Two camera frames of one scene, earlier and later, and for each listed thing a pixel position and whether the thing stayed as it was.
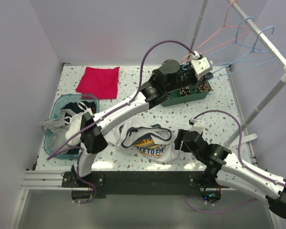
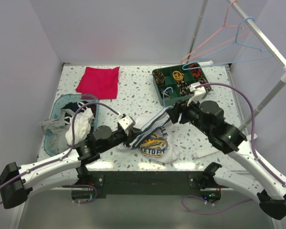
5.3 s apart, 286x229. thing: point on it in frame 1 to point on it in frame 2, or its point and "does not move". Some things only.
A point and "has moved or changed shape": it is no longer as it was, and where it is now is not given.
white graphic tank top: [145, 140] has moved or changed shape
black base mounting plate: [100, 183] does not move
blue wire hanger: [252, 52] to [164, 107]
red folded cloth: [99, 83] does not move
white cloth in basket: [76, 119] does not move
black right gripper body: [180, 132] to [181, 107]
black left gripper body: [185, 79] to [127, 138]
